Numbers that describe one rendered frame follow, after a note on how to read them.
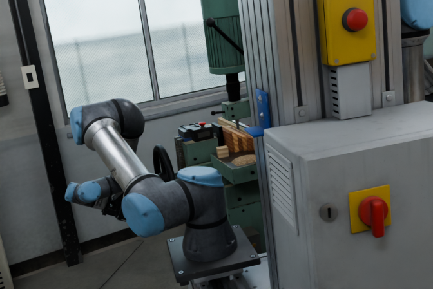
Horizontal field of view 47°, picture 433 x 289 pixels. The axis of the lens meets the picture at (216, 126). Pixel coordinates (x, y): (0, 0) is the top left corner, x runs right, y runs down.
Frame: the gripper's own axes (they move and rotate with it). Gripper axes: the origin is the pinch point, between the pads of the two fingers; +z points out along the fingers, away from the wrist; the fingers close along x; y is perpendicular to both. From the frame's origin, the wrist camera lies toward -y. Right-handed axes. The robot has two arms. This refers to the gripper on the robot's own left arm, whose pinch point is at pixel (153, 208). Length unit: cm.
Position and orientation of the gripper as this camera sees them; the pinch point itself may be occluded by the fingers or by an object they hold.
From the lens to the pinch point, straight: 205.8
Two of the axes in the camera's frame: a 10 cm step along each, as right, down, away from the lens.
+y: -3.6, 9.3, 0.5
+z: 8.7, 3.1, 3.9
